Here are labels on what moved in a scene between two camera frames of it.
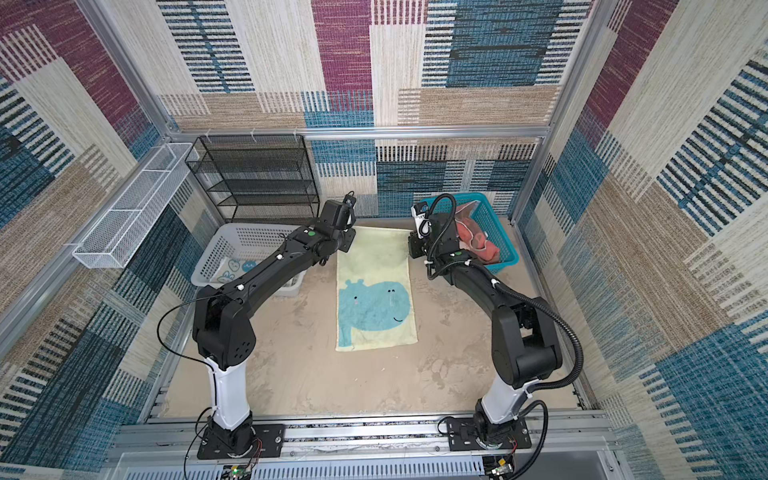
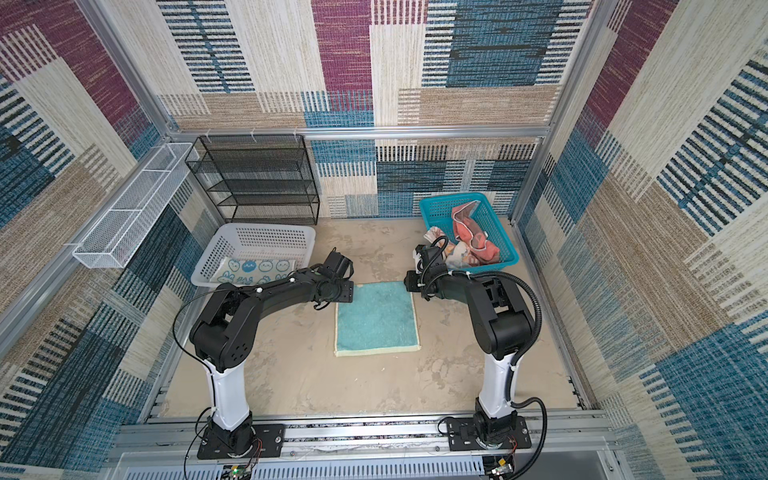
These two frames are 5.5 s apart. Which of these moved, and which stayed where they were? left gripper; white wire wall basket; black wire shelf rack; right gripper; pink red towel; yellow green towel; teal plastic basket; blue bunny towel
Moved: yellow green towel; right gripper; left gripper
Stayed: white wire wall basket; teal plastic basket; black wire shelf rack; pink red towel; blue bunny towel
